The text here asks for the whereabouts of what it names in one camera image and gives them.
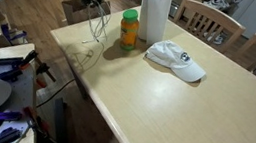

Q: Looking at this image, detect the white usb cable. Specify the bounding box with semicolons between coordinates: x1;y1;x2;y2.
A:
81;0;115;48

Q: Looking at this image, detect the orange juice bottle green cap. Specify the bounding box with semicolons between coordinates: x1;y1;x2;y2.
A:
116;7;143;52

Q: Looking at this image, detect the black orange bar clamp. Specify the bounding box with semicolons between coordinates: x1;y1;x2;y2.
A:
0;45;39;87
34;62;59;85

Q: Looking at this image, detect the purple white object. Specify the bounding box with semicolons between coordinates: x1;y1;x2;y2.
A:
0;23;31;48

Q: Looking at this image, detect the white baseball cap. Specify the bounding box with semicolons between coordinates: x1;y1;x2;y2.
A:
142;37;210;85

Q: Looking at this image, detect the light wooden side table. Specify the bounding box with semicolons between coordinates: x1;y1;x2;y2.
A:
0;38;50;143

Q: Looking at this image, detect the white sneaker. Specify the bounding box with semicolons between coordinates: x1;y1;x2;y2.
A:
215;31;230;45
205;31;222;46

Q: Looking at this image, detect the black red bar clamp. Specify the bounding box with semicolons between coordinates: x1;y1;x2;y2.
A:
20;105;53;135

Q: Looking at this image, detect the light wooden dining table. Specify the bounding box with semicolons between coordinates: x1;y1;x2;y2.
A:
34;0;256;143

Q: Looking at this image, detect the thin black power cable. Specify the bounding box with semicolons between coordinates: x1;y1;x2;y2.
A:
35;73;77;113

